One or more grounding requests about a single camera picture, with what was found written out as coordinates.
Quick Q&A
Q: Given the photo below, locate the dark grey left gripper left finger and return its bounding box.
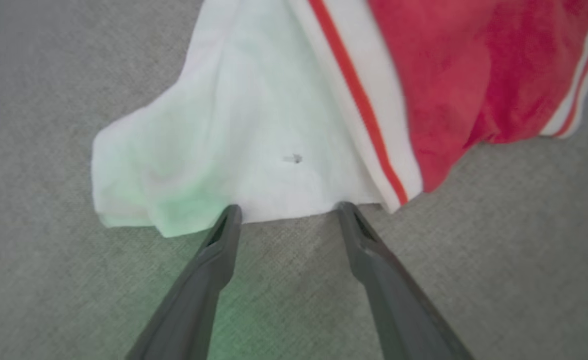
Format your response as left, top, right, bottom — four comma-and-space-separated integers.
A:
125, 204, 243, 360

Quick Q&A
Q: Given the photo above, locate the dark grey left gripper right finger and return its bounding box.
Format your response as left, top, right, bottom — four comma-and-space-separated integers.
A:
334, 201, 475, 360

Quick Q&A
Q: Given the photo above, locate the red and white shirt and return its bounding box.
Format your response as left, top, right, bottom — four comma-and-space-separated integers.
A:
90, 0, 588, 239

